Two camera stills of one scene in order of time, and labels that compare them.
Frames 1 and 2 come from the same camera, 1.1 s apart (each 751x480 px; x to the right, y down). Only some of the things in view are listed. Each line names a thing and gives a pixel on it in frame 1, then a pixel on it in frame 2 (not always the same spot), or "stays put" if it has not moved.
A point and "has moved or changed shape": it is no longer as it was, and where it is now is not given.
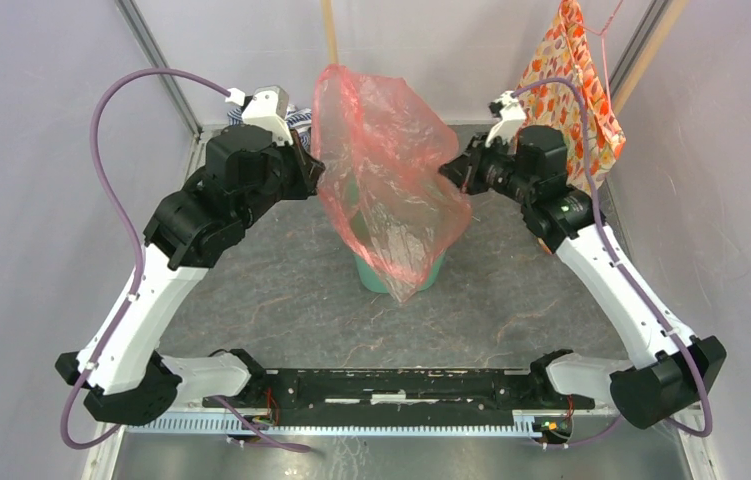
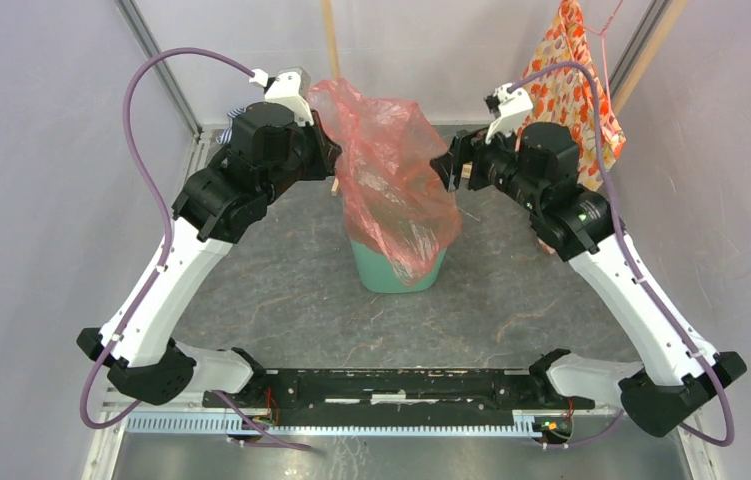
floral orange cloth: [561, 51] stays put
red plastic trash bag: [385, 163] has moved or changed shape
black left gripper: [309, 170] → [327, 150]
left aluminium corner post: [133, 16] stays put
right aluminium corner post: [634, 47] stays put
